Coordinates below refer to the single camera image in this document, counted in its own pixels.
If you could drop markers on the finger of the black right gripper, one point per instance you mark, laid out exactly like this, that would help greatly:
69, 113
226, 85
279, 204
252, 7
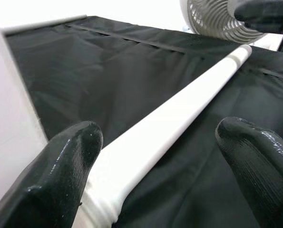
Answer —
262, 14

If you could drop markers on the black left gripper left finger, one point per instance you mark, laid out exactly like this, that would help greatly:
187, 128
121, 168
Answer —
48, 178

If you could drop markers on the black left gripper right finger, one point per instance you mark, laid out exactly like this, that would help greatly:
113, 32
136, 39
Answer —
262, 171

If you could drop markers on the white plastic table top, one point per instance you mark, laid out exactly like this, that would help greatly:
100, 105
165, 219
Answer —
8, 95

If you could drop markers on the white plastic table leg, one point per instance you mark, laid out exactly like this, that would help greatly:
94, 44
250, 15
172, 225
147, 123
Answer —
167, 118

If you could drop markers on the black table cloth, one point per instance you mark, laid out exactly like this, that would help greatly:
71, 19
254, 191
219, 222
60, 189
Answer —
108, 71

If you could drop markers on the white pedestal fan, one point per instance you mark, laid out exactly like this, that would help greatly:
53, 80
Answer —
210, 19

